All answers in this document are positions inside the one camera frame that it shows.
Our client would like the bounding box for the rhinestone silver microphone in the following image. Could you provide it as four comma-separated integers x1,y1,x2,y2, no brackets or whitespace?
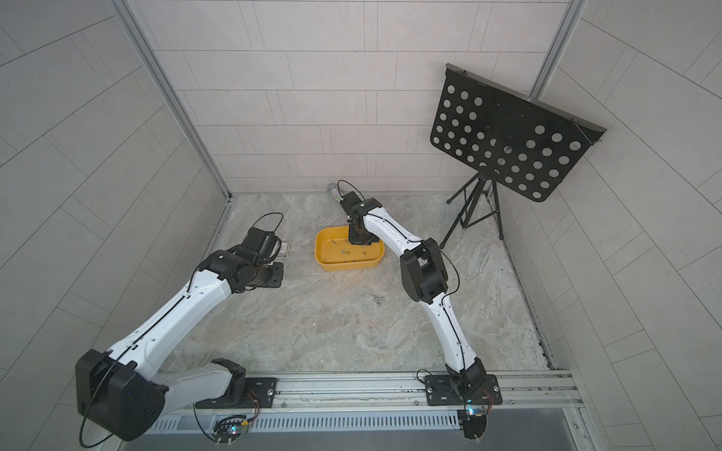
327,183,343,203

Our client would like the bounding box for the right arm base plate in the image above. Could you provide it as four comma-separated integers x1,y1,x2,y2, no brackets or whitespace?
422,374,503,407

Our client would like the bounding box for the playing card box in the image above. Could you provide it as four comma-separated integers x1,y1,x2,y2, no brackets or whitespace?
278,241,291,257

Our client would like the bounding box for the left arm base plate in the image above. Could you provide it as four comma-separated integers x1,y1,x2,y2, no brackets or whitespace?
195,378,278,410

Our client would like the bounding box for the black perforated music stand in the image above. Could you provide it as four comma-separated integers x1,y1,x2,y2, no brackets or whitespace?
429,64,606,229

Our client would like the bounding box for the green circuit board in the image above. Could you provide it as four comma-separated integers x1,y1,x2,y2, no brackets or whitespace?
457,406,488,441
212,415,251,447

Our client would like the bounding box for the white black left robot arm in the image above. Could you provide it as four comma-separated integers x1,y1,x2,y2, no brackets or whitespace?
75,249,284,442

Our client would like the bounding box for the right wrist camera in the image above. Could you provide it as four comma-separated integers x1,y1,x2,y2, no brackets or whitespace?
340,192,363,217

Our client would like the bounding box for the right green circuit board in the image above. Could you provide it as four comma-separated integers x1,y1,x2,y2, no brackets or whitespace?
457,406,488,441

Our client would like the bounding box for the aluminium rail frame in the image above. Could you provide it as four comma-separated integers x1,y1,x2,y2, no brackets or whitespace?
107,370,602,450

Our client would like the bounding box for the yellow plastic storage box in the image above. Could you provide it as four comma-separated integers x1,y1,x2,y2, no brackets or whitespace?
314,225,385,272

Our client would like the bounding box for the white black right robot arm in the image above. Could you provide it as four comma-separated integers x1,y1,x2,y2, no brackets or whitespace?
340,193,487,398

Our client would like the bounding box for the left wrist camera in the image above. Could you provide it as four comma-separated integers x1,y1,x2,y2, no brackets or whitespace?
239,227,282,264

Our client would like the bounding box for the left green circuit board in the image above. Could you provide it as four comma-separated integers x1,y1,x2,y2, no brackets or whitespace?
212,415,251,447

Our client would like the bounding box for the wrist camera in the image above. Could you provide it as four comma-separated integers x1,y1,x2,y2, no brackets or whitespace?
340,192,363,217
239,227,282,264

